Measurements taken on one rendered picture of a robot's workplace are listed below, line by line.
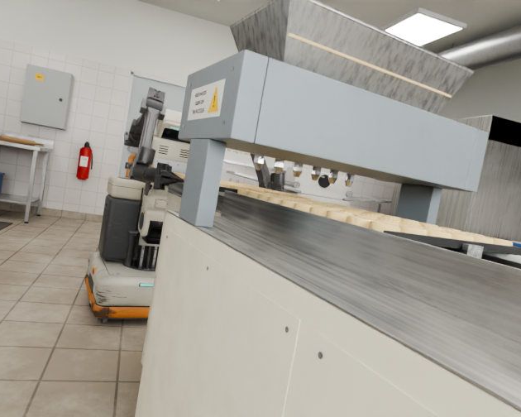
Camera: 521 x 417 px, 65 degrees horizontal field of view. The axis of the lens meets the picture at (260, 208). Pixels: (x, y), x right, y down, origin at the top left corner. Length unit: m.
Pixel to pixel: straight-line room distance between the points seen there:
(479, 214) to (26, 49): 5.73
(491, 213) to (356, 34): 4.35
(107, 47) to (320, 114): 5.41
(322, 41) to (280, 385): 0.67
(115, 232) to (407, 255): 2.28
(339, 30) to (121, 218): 2.03
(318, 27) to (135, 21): 5.39
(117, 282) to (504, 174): 4.20
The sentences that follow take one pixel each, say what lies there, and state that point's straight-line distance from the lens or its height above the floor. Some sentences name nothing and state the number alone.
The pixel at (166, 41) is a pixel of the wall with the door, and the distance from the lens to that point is 6.18.
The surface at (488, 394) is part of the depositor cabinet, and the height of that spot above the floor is 0.84.
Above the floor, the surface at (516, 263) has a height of 0.89.
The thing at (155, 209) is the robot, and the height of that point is 0.68.
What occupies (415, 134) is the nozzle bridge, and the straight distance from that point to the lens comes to 1.03.
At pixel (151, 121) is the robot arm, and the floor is 1.12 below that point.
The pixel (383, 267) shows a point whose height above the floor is 0.86.
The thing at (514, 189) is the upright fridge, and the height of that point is 1.33.
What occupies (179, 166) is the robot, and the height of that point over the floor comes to 0.95.
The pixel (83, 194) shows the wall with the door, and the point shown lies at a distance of 6.02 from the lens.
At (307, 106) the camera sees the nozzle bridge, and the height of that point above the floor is 1.11.
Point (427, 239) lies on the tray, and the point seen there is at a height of 0.91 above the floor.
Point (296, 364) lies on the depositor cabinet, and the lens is 0.53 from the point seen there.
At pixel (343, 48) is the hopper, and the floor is 1.26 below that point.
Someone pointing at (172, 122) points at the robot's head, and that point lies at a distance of 2.39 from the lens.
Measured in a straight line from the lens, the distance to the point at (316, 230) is 0.74.
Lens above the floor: 0.96
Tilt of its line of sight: 4 degrees down
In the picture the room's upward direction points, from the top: 10 degrees clockwise
